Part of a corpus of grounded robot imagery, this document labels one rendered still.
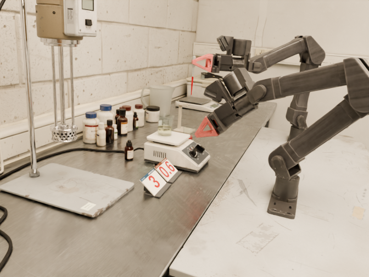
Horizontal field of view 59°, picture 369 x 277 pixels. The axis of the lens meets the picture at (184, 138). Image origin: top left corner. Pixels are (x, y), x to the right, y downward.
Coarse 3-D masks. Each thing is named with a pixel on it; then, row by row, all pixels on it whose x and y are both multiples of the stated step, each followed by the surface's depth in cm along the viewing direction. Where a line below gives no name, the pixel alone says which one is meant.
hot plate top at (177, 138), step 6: (156, 132) 115; (174, 132) 116; (150, 138) 108; (156, 138) 108; (162, 138) 109; (168, 138) 109; (174, 138) 110; (180, 138) 110; (186, 138) 111; (174, 144) 105; (180, 144) 107
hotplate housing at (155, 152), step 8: (144, 144) 109; (152, 144) 108; (160, 144) 109; (168, 144) 108; (184, 144) 111; (144, 152) 110; (152, 152) 109; (160, 152) 108; (168, 152) 106; (176, 152) 105; (144, 160) 111; (152, 160) 110; (160, 160) 108; (176, 160) 106; (184, 160) 105; (192, 160) 105; (208, 160) 115; (184, 168) 106; (192, 168) 105; (200, 168) 107
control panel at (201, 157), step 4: (192, 144) 113; (196, 144) 115; (184, 148) 108; (188, 148) 109; (192, 148) 111; (184, 152) 106; (188, 152) 107; (204, 152) 114; (188, 156) 105; (200, 156) 110; (204, 156) 111; (196, 160) 106; (200, 160) 107
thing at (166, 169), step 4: (168, 160) 105; (164, 164) 102; (168, 164) 103; (160, 168) 99; (164, 168) 100; (168, 168) 102; (172, 168) 104; (160, 172) 97; (164, 172) 99; (168, 172) 100; (172, 172) 102; (164, 176) 97; (168, 176) 99
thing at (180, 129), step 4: (180, 104) 147; (184, 104) 146; (188, 104) 147; (180, 108) 148; (180, 112) 149; (180, 116) 149; (180, 120) 150; (180, 124) 151; (176, 128) 151; (180, 128) 152; (180, 132) 147
